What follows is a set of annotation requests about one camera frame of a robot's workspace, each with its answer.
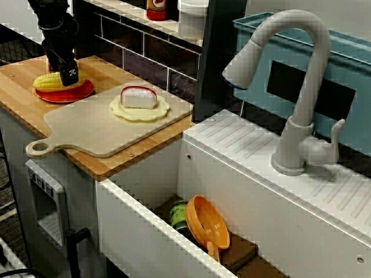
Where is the black mesh crate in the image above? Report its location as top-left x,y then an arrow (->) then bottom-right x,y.
0,37 -> 46,67

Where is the white red-rind toy cheese wedge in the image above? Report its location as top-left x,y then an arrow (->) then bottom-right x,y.
120,86 -> 158,110

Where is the white toy kitchen cabinet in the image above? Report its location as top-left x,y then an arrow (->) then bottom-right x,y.
0,107 -> 99,278

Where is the yellow toy corn cob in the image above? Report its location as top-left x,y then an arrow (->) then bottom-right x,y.
32,72 -> 88,92

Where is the light wooden cutting board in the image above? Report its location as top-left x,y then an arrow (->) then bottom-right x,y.
25,81 -> 194,159

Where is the black cabinet handle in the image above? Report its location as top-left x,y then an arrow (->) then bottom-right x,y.
65,227 -> 91,278

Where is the white toy sink unit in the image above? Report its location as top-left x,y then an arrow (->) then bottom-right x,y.
94,109 -> 371,278

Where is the white plastic cup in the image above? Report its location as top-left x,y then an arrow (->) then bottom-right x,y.
177,0 -> 209,40

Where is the grey toy faucet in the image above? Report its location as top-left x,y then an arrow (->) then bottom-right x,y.
221,9 -> 346,177

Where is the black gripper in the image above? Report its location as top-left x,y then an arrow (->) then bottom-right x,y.
41,19 -> 79,87

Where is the red round plate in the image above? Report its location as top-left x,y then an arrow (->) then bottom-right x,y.
35,80 -> 95,104

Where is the orange plastic strainer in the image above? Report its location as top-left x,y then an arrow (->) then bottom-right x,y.
185,195 -> 231,261

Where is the cream scalloped plate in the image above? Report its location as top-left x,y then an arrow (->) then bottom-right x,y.
110,94 -> 172,122

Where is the dark tile backsplash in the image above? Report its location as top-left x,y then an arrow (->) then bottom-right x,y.
74,0 -> 203,105

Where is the bamboo wooden countertop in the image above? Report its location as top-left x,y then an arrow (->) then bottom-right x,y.
0,54 -> 197,182

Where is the green toy vegetable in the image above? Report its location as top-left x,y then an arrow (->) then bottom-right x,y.
169,200 -> 188,231

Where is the black cable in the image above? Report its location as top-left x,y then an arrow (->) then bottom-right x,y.
0,268 -> 44,278

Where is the white metal frame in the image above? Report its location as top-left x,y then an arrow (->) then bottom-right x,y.
0,236 -> 30,278

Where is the teal plastic bin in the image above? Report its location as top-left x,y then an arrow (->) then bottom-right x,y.
231,11 -> 371,151

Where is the dark vertical post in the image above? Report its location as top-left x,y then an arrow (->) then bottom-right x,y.
194,0 -> 248,122

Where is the red orange sauce bottle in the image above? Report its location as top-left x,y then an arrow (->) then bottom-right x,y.
146,0 -> 168,21

